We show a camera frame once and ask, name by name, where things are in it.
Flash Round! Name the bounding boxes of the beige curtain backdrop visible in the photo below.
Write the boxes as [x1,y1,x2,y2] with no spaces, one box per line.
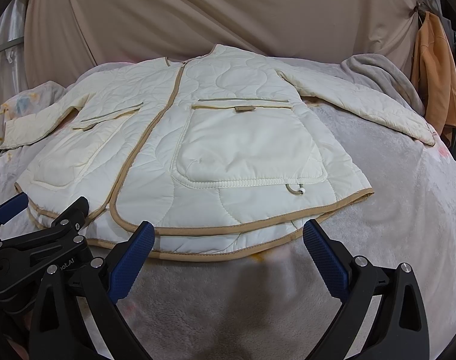
[24,0,418,87]

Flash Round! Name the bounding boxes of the orange hanging garment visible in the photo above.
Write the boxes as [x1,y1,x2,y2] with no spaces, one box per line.
[410,12,456,146]

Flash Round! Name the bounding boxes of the cream quilted jacket tan trim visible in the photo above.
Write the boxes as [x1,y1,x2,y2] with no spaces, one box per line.
[1,45,435,262]

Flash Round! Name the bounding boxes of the grey floral fleece blanket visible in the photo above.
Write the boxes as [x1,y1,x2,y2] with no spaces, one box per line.
[0,54,456,359]

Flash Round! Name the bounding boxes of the silver plastic sheet with rail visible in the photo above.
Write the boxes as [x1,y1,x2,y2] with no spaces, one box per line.
[0,0,29,105]

